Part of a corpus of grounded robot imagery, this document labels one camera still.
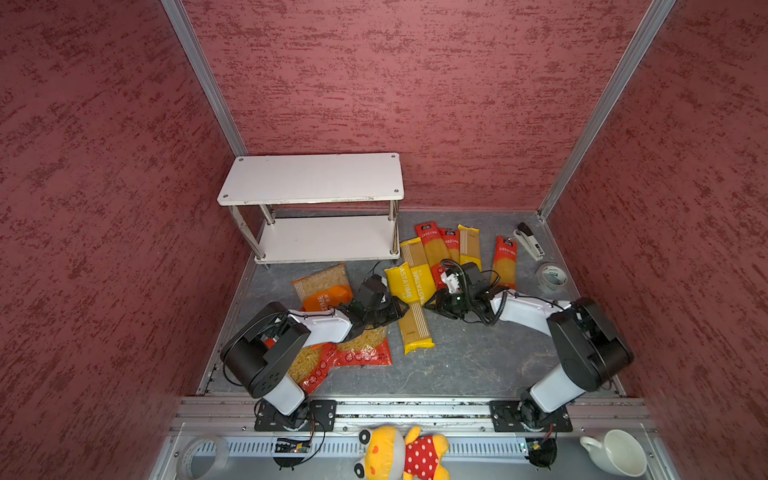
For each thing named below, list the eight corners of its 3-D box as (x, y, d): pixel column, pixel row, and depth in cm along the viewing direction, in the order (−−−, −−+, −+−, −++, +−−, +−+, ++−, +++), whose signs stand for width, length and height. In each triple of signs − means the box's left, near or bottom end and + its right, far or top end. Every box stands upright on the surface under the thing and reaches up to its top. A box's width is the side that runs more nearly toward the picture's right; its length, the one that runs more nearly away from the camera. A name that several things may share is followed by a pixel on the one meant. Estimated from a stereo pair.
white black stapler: (534, 261, 109) (539, 253, 105) (511, 231, 118) (515, 223, 114) (542, 259, 109) (547, 251, 106) (518, 229, 119) (523, 221, 115)
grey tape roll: (538, 293, 100) (543, 287, 97) (529, 268, 106) (533, 262, 103) (567, 293, 100) (573, 287, 97) (557, 268, 107) (562, 262, 103)
